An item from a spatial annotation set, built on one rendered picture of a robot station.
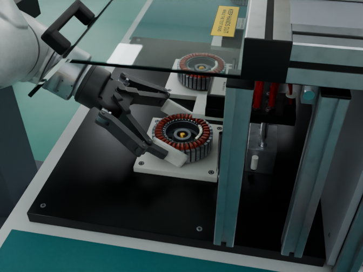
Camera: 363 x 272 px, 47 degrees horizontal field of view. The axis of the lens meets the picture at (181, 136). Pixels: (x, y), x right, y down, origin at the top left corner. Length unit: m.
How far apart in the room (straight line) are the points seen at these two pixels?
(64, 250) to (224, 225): 0.25
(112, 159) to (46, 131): 1.40
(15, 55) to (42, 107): 1.78
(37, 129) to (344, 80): 1.89
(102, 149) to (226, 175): 0.34
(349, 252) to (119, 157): 0.42
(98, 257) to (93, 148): 0.23
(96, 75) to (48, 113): 1.58
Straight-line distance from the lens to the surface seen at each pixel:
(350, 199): 0.56
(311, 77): 0.43
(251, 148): 0.73
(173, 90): 0.94
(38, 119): 2.27
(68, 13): 0.62
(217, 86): 0.70
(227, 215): 0.61
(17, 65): 0.58
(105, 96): 0.74
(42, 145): 2.09
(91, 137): 0.84
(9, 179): 1.63
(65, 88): 0.73
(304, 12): 0.48
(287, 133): 0.86
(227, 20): 0.57
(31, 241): 0.72
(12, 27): 0.59
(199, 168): 0.74
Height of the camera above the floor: 1.30
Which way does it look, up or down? 39 degrees down
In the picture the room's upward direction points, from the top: straight up
